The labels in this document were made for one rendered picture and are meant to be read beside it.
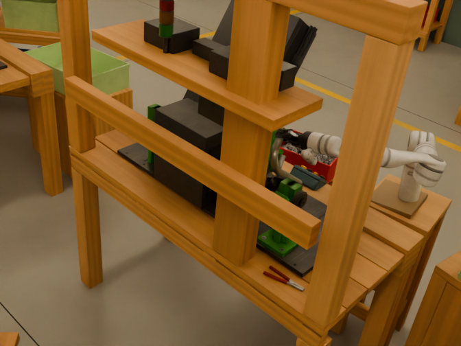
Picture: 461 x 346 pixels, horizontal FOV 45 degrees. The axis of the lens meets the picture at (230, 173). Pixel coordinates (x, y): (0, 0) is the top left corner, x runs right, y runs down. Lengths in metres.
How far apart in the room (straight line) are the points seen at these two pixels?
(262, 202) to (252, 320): 1.42
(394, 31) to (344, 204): 0.51
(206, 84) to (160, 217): 0.73
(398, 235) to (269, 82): 0.96
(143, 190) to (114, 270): 1.00
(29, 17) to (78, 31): 2.23
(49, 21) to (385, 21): 3.53
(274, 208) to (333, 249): 0.22
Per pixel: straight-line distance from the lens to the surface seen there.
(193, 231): 2.19
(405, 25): 1.36
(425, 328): 2.64
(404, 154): 2.01
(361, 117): 1.47
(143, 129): 2.08
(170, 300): 3.14
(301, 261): 2.09
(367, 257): 2.22
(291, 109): 1.68
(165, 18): 1.94
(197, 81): 1.80
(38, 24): 4.65
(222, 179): 1.83
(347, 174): 1.55
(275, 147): 2.08
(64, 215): 3.74
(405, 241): 2.33
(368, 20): 1.40
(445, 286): 2.47
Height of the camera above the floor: 2.27
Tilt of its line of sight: 33 degrees down
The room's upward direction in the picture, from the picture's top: 6 degrees clockwise
